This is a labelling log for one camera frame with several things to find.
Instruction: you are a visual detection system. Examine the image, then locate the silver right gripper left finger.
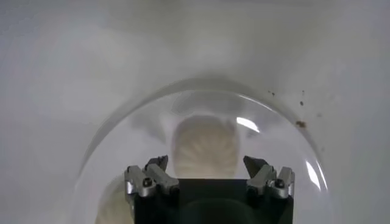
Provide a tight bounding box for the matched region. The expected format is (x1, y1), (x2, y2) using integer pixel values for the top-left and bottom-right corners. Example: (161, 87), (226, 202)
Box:
(123, 155), (180, 201)

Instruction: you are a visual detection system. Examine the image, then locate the white steamed baozi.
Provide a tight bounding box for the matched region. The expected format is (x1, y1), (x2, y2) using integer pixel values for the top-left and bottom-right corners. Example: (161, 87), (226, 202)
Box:
(171, 114), (240, 180)
(94, 179), (137, 224)

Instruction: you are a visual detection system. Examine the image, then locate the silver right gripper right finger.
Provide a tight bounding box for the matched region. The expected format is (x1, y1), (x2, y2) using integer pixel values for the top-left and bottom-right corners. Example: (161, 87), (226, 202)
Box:
(243, 155), (296, 200)

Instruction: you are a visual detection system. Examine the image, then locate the white round plate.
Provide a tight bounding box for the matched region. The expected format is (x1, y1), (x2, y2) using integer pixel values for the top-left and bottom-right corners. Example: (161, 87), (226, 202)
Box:
(71, 77), (335, 224)

